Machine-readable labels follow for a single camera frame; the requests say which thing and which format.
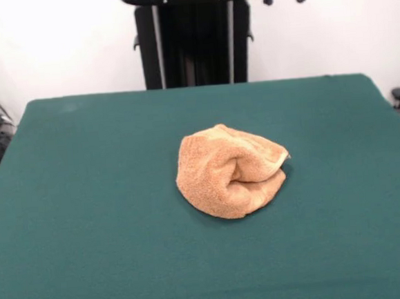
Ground orange terry towel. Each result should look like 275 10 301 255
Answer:
171 117 296 225

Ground dark green table cloth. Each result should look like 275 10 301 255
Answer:
0 69 400 299

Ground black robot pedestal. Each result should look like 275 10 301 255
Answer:
117 0 272 93

